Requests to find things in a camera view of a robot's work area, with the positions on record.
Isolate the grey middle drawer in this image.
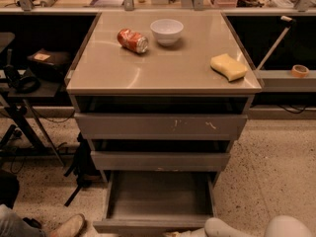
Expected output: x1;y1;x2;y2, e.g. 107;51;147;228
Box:
91;139;231;172

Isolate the grey stick with white tip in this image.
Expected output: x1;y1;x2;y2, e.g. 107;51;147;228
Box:
256;16;295;70

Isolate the red soda can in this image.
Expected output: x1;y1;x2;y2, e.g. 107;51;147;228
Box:
117;29;148;54

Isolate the grey bottom drawer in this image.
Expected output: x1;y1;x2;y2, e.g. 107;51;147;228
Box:
93;171;216;236

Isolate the person's jeans leg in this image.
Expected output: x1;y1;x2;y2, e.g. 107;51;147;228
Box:
0;204;47;237

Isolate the person's shoe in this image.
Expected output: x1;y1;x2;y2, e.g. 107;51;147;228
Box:
49;213;86;237

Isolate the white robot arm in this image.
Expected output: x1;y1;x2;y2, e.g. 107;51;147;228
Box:
163;215;314;237

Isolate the yellow sponge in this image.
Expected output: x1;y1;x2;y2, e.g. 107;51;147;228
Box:
210;53;248;82

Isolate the black floor object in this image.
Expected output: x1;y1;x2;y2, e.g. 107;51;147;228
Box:
0;170;41;229

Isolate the black side stand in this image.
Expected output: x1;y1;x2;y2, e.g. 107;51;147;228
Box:
0;32;67;167

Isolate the white bowl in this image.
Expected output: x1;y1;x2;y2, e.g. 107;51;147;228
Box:
150;19;184;46

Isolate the tape roll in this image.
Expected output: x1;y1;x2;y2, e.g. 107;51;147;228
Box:
290;64;309;78

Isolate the grey drawer cabinet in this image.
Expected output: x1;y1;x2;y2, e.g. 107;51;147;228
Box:
64;9;263;187

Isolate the grey drawer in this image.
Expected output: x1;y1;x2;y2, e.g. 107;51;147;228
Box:
91;139;231;172
75;96;247;140
93;171;216;236

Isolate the grey top drawer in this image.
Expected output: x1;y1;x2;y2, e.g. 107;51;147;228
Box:
75;96;247;140

